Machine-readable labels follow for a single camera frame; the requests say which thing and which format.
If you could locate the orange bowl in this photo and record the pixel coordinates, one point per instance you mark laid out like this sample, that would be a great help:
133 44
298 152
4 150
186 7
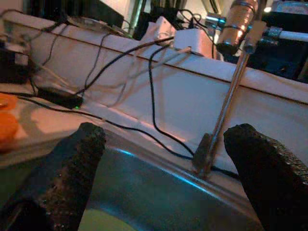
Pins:
7 130

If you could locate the chrome faucet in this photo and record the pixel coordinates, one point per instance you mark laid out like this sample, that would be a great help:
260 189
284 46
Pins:
231 96

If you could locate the black labelled box device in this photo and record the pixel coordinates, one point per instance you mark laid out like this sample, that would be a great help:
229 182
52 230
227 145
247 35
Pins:
13 65

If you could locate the black power adapter brick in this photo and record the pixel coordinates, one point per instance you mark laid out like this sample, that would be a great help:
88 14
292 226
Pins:
60 97

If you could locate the green plate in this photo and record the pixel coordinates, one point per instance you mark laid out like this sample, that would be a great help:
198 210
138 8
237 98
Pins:
103 223

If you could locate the stainless steel sink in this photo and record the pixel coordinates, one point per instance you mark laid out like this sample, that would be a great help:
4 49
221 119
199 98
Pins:
149 192

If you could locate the white power adapter block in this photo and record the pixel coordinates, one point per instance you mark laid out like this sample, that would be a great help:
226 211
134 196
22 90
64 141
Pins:
190 41

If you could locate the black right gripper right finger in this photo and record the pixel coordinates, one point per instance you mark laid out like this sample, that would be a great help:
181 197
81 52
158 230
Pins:
272 183

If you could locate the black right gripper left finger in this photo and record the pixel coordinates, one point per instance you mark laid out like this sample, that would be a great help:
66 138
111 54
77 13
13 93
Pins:
79 173

